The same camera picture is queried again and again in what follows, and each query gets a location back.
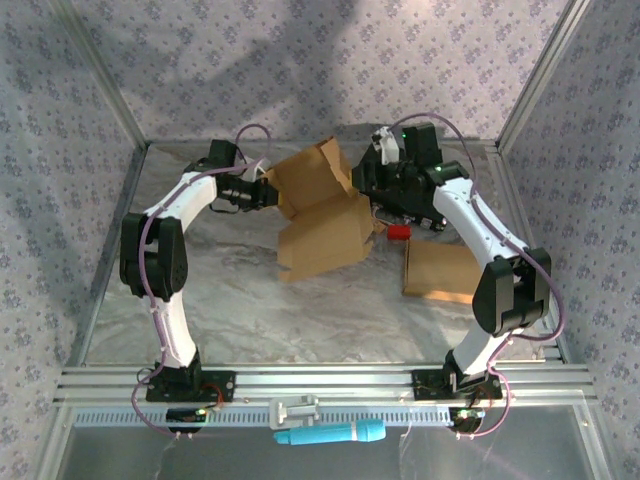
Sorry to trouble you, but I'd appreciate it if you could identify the brown cardboard box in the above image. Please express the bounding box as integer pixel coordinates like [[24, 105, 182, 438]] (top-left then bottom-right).
[[262, 134, 377, 284], [402, 238, 484, 305]]

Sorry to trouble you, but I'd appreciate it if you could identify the black hard case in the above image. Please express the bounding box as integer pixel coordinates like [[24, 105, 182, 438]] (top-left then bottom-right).
[[351, 137, 451, 234]]

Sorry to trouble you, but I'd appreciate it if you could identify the black left controller board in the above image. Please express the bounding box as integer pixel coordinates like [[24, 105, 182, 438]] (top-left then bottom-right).
[[166, 407, 209, 434]]

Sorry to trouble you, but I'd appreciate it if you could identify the black controller board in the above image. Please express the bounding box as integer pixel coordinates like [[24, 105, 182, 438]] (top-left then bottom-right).
[[166, 407, 209, 434], [448, 407, 487, 434]]

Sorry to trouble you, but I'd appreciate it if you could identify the light blue pen tool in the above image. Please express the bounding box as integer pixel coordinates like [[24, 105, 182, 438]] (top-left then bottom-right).
[[273, 418, 387, 446]]

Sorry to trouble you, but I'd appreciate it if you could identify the black right controller board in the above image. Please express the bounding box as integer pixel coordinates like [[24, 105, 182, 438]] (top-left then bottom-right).
[[448, 407, 487, 434]]

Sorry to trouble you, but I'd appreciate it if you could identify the shiny metal sheet panel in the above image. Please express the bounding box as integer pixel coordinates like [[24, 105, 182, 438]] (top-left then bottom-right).
[[37, 404, 609, 480]]

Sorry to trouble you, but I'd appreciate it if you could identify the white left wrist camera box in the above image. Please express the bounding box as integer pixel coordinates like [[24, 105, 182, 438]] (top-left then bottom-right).
[[244, 159, 271, 184]]

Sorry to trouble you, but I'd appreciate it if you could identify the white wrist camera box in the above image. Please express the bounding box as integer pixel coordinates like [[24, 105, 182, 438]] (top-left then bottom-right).
[[372, 127, 402, 165], [244, 159, 271, 184]]

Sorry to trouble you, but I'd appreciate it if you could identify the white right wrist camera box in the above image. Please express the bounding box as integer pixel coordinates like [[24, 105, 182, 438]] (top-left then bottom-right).
[[372, 127, 402, 165]]

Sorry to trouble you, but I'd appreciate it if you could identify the thin aluminium table edge rail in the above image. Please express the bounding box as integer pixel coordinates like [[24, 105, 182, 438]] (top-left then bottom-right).
[[146, 137, 501, 149]]

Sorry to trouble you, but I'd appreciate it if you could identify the aluminium table side rail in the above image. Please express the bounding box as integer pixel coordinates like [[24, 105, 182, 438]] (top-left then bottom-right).
[[484, 147, 572, 365]]

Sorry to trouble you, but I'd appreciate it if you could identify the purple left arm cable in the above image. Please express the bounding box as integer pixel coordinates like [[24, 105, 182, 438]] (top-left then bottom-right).
[[130, 123, 274, 441]]

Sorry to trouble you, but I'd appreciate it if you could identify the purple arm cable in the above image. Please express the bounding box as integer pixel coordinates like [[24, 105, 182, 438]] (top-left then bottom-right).
[[392, 112, 566, 441], [130, 123, 274, 441]]

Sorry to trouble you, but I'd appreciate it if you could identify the grey table side rail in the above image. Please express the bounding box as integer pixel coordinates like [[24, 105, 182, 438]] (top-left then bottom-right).
[[64, 144, 150, 369]]

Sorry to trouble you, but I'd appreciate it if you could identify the aluminium corner post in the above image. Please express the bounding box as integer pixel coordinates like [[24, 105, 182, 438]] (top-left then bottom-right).
[[49, 0, 151, 149], [493, 0, 595, 154]]

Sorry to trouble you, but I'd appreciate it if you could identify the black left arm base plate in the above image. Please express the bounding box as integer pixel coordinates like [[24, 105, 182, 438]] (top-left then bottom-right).
[[145, 370, 236, 404]]

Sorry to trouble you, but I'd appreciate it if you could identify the aluminium rail with arm bases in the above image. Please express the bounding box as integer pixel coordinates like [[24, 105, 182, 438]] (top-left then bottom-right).
[[52, 363, 599, 405]]

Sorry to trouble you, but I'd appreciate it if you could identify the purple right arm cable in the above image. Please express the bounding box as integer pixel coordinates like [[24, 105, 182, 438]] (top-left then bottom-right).
[[392, 112, 566, 441]]

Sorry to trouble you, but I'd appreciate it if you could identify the grey clamp bracket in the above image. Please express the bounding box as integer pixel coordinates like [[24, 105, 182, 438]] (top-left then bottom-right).
[[268, 394, 321, 430]]

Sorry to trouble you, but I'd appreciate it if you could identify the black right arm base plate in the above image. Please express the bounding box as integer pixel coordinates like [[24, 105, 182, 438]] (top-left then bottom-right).
[[412, 369, 504, 401]]

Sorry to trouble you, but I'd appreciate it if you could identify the grey slotted cable duct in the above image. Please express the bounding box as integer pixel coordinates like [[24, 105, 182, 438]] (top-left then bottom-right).
[[72, 405, 454, 430]]

